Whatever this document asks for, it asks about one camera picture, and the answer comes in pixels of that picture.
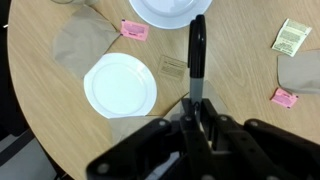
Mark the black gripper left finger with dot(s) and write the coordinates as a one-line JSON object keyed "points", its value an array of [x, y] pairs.
{"points": [[150, 146]]}

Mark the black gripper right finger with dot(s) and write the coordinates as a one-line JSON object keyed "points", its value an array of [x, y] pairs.
{"points": [[260, 150]]}

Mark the black Sharpie marker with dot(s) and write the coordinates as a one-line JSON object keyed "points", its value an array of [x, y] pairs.
{"points": [[197, 50]]}

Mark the pink sweetener packet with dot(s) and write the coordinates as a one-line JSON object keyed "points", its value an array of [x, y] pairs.
{"points": [[134, 30], [284, 98]]}

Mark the white round plate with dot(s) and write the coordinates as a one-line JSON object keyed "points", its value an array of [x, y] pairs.
{"points": [[170, 18], [120, 85]]}

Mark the brown sugar packet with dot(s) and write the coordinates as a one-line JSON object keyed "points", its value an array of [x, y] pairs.
{"points": [[172, 67]]}

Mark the yellow-green tea packet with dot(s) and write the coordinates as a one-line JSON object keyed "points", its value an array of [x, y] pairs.
{"points": [[291, 37]]}

